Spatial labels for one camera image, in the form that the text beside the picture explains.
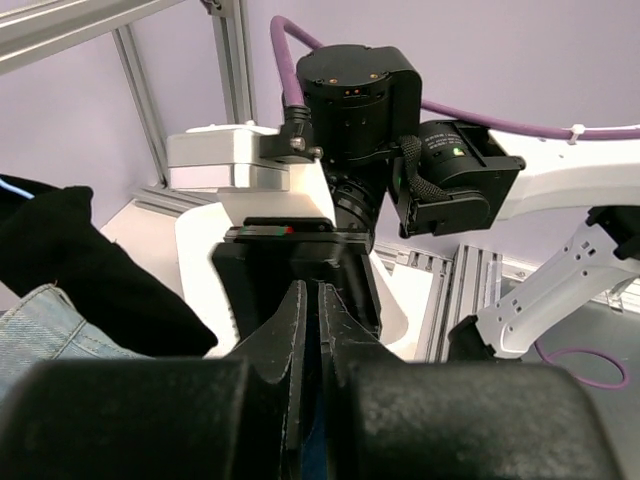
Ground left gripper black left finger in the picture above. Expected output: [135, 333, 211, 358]
[234, 281, 307, 479]

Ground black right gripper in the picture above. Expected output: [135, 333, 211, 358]
[211, 217, 382, 344]

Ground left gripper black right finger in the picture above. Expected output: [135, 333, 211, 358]
[318, 283, 400, 479]

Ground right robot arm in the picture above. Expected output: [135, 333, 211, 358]
[213, 40, 639, 360]

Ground light denim jeans on hanger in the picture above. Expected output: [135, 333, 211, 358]
[0, 284, 144, 397]

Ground light blue hanger of black garment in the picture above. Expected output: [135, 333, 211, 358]
[0, 179, 35, 200]

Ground black hanging garment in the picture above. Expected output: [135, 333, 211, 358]
[1, 177, 218, 357]

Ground aluminium extrusion frame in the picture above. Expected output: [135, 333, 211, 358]
[0, 0, 506, 364]

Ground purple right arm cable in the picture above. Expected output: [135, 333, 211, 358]
[269, 14, 640, 391]

